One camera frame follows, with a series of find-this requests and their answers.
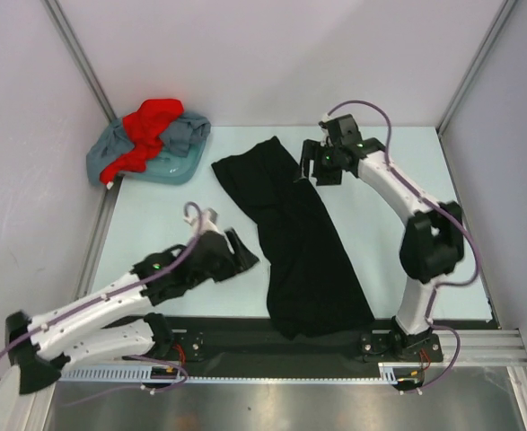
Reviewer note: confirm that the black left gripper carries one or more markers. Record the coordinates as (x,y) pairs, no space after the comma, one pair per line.
(241,259)

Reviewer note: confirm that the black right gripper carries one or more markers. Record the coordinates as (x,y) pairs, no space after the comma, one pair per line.
(312,150)

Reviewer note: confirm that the black t shirt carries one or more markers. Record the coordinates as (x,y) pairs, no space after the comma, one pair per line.
(313,289)

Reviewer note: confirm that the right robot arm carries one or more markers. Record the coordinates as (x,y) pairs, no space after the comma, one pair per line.
(432,241)

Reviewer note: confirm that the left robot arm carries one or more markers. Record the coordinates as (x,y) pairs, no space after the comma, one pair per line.
(116,321)

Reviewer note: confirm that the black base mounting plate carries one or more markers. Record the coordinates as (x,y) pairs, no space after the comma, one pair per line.
(237,348)

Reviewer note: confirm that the grey t shirt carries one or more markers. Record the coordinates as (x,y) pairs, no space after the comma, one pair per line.
(187,130)

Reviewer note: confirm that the red t shirt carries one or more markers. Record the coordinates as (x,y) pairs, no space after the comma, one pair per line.
(143,128)

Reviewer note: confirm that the grey slotted cable duct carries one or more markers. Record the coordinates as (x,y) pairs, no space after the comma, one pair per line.
(145,374)

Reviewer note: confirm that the right aluminium corner post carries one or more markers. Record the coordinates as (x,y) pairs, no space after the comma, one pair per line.
(494,31)

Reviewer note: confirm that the aluminium corner post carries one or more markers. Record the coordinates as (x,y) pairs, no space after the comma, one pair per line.
(75,49)
(494,31)

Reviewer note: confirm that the aluminium frame rail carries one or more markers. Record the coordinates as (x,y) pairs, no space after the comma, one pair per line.
(477,348)

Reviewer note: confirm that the left aluminium corner post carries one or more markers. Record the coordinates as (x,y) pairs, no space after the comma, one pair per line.
(75,49)

